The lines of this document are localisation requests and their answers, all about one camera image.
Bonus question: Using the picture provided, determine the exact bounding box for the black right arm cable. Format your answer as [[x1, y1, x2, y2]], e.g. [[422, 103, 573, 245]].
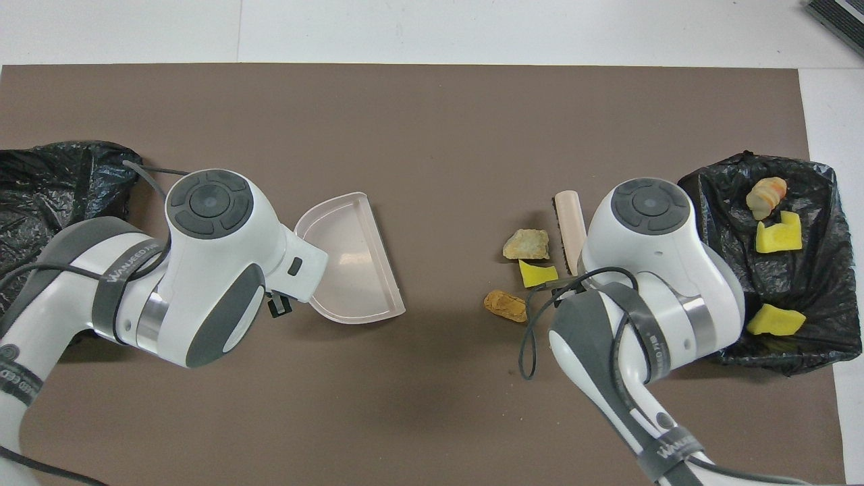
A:
[[518, 267, 639, 382]]

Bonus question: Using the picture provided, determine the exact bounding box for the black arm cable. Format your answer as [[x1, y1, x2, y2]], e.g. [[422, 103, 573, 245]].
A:
[[0, 161, 178, 486], [518, 267, 639, 382]]

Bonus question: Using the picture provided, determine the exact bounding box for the bin lined with black bag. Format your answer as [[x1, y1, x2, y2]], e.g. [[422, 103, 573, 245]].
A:
[[0, 140, 146, 318], [677, 150, 863, 377]]

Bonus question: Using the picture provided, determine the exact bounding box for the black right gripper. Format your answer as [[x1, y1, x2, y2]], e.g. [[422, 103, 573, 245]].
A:
[[550, 270, 588, 296]]

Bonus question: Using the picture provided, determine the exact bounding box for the brown table mat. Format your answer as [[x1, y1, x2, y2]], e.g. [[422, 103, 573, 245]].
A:
[[0, 64, 848, 486]]

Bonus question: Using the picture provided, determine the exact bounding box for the brown bread roll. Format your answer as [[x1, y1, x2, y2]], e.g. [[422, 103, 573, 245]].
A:
[[483, 289, 529, 324]]

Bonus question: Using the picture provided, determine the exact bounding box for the beige brush with black bristles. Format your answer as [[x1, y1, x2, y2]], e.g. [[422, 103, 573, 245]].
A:
[[553, 191, 583, 276]]

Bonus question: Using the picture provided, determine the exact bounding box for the yellow sponge wedge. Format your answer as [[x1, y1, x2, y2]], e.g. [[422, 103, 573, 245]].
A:
[[518, 259, 560, 289]]

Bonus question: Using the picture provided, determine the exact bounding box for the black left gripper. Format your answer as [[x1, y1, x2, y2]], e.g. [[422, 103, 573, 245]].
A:
[[265, 289, 294, 319]]

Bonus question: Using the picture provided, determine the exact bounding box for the pale orange-tinged bread chunk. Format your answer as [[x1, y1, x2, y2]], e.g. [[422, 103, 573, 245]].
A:
[[502, 228, 551, 261]]

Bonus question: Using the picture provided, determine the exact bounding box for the yellow sponge with green pad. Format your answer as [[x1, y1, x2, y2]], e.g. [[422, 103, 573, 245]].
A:
[[755, 211, 804, 254]]

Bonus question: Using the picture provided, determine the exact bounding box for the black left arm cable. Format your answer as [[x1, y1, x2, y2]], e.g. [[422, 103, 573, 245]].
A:
[[0, 161, 178, 486]]

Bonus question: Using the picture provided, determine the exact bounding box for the plain yellow sponge piece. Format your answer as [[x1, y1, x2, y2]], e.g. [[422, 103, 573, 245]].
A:
[[746, 303, 807, 337]]

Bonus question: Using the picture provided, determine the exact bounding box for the beige plastic dustpan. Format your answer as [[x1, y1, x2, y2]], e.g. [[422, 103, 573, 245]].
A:
[[294, 192, 407, 326]]

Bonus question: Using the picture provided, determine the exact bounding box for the pale striped croissant piece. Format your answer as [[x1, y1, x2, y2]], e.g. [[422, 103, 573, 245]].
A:
[[745, 177, 788, 221]]

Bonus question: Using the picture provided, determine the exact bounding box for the grey ribbed panel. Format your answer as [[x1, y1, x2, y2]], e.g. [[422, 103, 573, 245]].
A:
[[805, 0, 864, 59]]

